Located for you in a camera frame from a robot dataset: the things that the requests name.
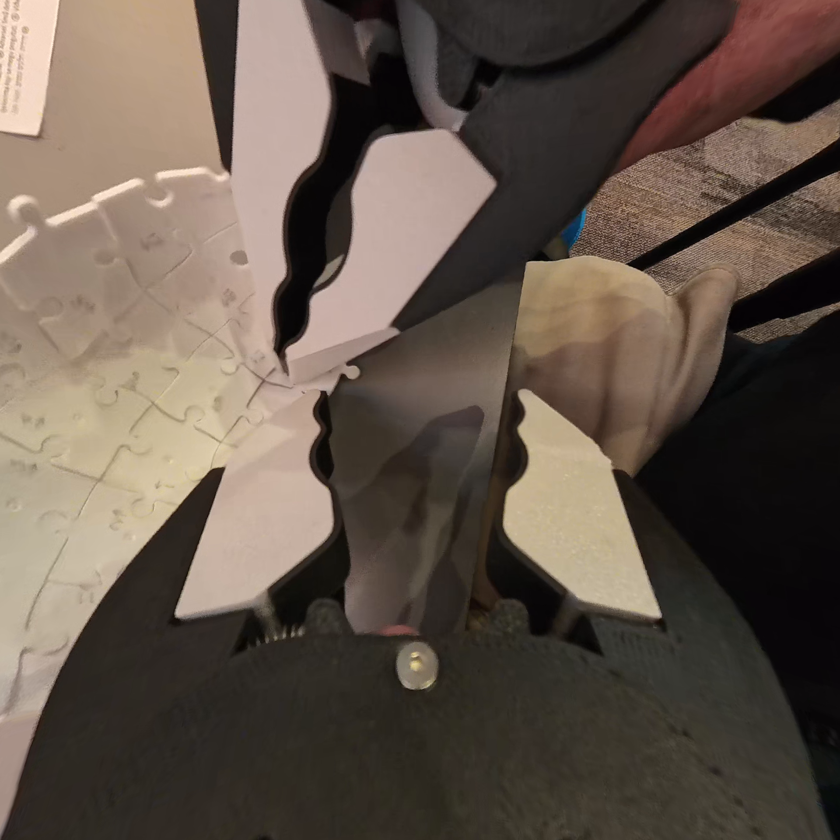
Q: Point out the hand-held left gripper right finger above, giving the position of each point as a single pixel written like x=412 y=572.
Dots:
x=577 y=525

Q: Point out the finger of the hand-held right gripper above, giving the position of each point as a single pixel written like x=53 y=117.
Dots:
x=275 y=131
x=413 y=216

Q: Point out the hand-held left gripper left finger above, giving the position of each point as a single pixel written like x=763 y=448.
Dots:
x=262 y=512

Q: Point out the white puzzle piece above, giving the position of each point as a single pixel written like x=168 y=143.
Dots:
x=328 y=379

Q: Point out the white puzzle ball shell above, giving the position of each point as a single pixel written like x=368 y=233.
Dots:
x=98 y=394

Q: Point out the person's right forearm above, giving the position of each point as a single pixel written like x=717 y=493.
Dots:
x=754 y=59

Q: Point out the beige cloth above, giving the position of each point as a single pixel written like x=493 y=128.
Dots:
x=604 y=341

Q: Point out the black metal leg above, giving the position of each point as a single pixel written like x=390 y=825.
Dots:
x=787 y=289
x=754 y=197

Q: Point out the white printed paper sheet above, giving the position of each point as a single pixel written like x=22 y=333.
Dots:
x=23 y=59

